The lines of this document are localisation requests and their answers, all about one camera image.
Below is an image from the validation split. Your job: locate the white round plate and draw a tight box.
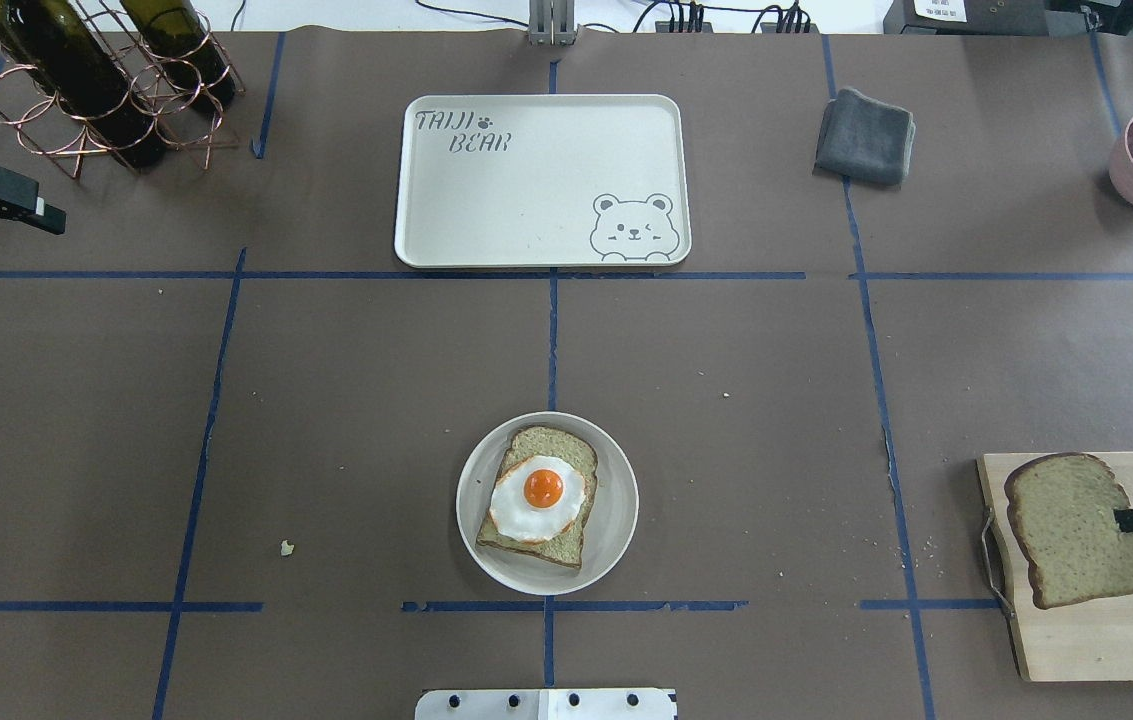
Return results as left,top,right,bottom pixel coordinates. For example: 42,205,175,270
455,410,640,596

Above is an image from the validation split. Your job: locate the fried egg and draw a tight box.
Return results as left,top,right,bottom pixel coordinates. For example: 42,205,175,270
487,455,586,544

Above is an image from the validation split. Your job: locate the cream bear tray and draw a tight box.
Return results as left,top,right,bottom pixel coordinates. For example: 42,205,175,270
394,94,691,270

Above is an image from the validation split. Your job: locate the wooden cutting board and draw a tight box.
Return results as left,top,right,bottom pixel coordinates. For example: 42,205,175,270
977,454,1133,681

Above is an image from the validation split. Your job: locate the dark wine bottle left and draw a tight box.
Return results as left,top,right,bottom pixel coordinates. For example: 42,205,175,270
0,1,167,169

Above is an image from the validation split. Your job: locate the dark wine bottle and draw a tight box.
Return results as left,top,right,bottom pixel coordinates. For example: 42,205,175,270
122,1,237,115
0,1,167,169

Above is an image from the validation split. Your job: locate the dark wine bottle right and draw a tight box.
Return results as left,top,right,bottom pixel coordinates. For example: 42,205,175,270
122,1,237,115

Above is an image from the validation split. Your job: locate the grey folded cloth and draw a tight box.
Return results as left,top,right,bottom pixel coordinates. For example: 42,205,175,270
813,86,915,187

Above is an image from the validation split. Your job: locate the black power strip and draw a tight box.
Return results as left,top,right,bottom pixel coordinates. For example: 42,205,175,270
633,1,819,35

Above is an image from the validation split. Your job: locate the copper wire bottle rack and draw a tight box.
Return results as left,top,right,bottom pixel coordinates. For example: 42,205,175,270
0,1,245,179

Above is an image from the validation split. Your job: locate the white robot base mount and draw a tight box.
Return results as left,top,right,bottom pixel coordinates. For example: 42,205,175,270
414,687,679,719

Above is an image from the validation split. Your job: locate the aluminium camera post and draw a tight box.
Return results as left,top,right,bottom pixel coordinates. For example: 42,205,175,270
528,0,579,46

